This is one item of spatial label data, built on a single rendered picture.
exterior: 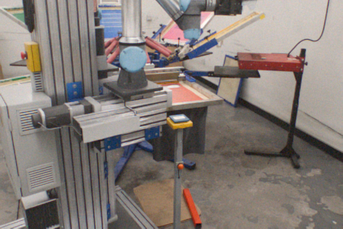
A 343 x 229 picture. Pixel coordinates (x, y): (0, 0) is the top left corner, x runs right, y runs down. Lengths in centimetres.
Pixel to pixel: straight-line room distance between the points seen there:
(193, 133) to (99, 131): 113
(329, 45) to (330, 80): 38
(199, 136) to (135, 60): 118
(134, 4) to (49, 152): 80
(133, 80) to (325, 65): 273
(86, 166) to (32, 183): 28
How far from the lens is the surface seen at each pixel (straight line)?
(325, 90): 388
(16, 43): 664
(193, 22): 139
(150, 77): 262
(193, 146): 242
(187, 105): 213
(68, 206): 189
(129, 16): 135
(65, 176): 178
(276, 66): 313
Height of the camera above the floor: 169
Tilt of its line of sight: 18 degrees down
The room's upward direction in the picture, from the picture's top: 1 degrees clockwise
